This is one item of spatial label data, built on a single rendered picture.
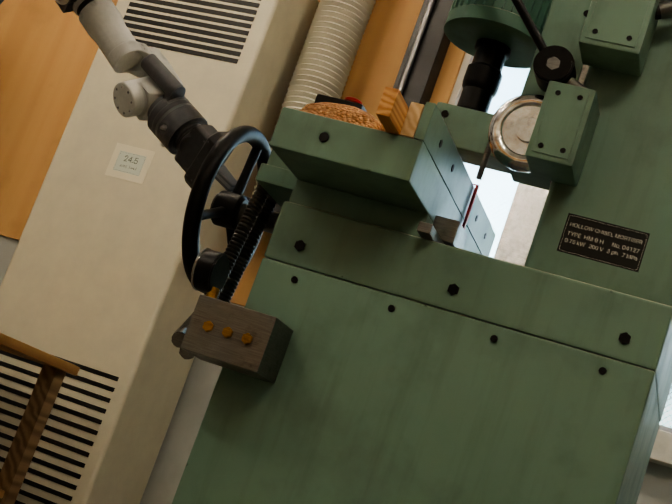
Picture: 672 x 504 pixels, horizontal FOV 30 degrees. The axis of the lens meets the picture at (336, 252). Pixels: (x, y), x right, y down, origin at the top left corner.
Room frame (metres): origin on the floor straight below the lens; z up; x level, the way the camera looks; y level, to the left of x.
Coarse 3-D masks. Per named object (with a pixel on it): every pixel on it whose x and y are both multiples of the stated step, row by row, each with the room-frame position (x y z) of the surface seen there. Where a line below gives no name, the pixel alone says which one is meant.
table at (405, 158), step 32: (288, 128) 1.67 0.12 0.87; (320, 128) 1.66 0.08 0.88; (352, 128) 1.64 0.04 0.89; (288, 160) 1.72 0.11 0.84; (320, 160) 1.66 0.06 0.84; (352, 160) 1.64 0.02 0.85; (384, 160) 1.62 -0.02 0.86; (416, 160) 1.61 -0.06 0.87; (288, 192) 1.91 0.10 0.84; (352, 192) 1.77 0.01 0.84; (384, 192) 1.71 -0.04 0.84; (416, 192) 1.66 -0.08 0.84; (448, 192) 1.80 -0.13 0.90
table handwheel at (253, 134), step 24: (216, 144) 1.94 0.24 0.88; (264, 144) 2.06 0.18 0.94; (216, 168) 1.93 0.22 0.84; (192, 192) 1.93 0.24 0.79; (240, 192) 2.05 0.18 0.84; (192, 216) 1.93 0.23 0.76; (216, 216) 2.00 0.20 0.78; (240, 216) 2.03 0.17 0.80; (192, 240) 1.95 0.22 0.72; (192, 264) 1.98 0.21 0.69
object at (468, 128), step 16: (448, 112) 1.92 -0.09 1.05; (464, 112) 1.91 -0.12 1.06; (480, 112) 1.90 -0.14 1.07; (448, 128) 1.92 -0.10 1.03; (464, 128) 1.91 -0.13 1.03; (480, 128) 1.90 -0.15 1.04; (464, 144) 1.91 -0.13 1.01; (480, 144) 1.90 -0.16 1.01; (464, 160) 1.96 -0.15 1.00; (480, 160) 1.93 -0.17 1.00; (496, 160) 1.90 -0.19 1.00
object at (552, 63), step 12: (516, 0) 1.79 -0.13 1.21; (528, 12) 1.79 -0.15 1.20; (528, 24) 1.78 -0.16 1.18; (540, 36) 1.77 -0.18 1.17; (540, 48) 1.77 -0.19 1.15; (552, 48) 1.75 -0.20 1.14; (564, 48) 1.74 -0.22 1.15; (540, 60) 1.75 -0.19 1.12; (552, 60) 1.74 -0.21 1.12; (564, 60) 1.74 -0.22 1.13; (540, 72) 1.75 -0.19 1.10; (552, 72) 1.74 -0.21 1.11; (564, 72) 1.74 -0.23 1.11; (540, 84) 1.77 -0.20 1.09; (576, 84) 1.75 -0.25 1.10
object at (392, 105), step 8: (392, 88) 1.57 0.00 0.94; (384, 96) 1.57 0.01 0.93; (392, 96) 1.56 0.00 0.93; (400, 96) 1.58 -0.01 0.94; (384, 104) 1.57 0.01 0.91; (392, 104) 1.56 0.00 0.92; (400, 104) 1.59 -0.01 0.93; (376, 112) 1.57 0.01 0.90; (384, 112) 1.57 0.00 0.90; (392, 112) 1.57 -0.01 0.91; (400, 112) 1.60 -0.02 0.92; (384, 120) 1.58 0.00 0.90; (392, 120) 1.58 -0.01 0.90; (400, 120) 1.61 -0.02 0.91; (384, 128) 1.62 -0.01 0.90; (392, 128) 1.61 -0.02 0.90; (400, 128) 1.62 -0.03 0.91
